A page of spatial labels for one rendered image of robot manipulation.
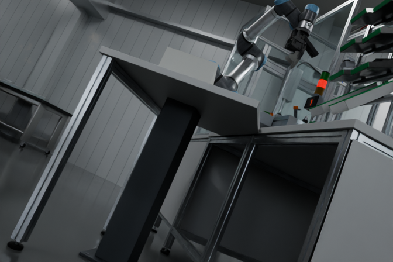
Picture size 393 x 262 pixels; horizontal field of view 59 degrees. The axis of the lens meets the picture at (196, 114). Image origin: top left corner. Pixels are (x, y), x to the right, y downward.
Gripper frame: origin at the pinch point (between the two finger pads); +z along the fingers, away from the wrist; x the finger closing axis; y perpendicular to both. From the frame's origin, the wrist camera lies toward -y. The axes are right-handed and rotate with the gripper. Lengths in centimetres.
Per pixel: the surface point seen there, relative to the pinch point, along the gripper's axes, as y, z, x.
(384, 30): -12.3, -13.1, 43.1
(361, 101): -12.8, 19.1, 43.6
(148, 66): 67, 39, 20
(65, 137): 84, 78, 9
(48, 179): 82, 95, 10
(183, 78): 53, 39, 27
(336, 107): -11.6, 20.8, 30.6
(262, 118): 3.9, 30.8, -3.0
